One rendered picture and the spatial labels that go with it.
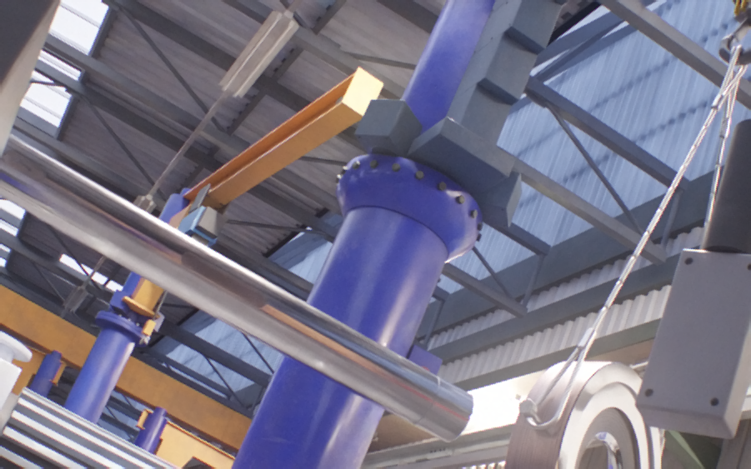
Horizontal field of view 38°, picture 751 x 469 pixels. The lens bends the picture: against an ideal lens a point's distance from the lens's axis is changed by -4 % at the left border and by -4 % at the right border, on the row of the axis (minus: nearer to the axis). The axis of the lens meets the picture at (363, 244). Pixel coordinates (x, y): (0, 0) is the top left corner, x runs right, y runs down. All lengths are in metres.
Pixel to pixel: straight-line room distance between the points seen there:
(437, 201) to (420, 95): 0.40
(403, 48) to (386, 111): 7.19
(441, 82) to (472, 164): 0.38
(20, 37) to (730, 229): 0.51
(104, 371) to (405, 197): 5.55
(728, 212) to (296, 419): 2.30
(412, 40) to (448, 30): 6.77
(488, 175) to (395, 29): 7.19
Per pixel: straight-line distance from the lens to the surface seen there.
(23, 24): 0.50
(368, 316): 3.12
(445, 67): 3.52
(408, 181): 3.22
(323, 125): 6.57
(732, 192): 0.83
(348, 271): 3.18
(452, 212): 3.26
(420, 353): 3.29
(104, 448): 4.92
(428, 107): 3.43
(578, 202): 9.75
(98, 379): 8.53
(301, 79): 11.64
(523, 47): 3.36
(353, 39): 10.74
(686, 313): 0.79
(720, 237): 0.81
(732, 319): 0.78
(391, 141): 3.24
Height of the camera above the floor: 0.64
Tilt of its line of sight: 23 degrees up
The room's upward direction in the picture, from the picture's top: 24 degrees clockwise
